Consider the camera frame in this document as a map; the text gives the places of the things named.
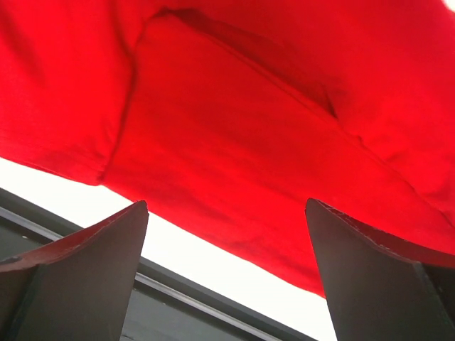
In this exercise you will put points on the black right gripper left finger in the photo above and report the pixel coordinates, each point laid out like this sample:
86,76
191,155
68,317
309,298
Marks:
75,288

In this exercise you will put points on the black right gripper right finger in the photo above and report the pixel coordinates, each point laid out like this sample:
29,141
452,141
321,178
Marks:
379,286

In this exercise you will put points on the red t shirt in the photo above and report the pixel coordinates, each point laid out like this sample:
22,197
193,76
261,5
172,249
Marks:
227,116

